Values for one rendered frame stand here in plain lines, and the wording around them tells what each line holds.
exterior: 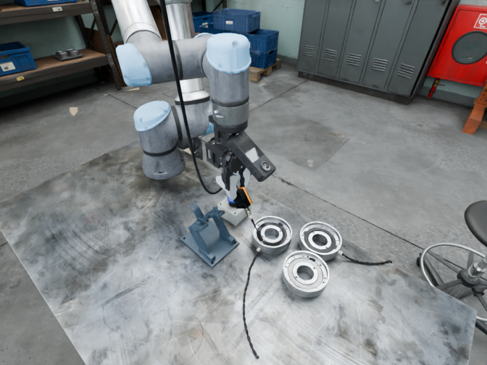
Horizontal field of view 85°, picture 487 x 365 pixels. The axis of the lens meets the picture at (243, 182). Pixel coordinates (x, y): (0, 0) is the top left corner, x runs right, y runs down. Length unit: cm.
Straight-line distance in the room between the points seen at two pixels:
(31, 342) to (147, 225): 108
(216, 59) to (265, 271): 48
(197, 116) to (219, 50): 43
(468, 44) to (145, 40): 367
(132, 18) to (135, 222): 51
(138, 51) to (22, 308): 158
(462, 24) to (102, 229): 380
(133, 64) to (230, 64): 18
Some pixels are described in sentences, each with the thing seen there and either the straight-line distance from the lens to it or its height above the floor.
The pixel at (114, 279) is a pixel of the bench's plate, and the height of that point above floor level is 80.
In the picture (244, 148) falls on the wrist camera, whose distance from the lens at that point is 55.
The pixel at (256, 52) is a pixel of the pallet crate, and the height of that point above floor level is 35.
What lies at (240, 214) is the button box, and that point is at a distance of 76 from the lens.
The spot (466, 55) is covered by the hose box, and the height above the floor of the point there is 57.
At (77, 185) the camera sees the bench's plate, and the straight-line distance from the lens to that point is 106.
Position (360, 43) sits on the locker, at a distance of 390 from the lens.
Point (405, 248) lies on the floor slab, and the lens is 199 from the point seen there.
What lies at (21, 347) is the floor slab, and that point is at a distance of 179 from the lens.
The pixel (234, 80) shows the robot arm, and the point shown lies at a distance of 50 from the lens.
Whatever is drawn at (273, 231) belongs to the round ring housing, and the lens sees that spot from 74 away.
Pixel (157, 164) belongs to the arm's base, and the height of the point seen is 85.
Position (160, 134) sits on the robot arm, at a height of 96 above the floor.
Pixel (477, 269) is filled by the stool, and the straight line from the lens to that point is 157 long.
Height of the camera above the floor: 139
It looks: 40 degrees down
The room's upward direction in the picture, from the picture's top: straight up
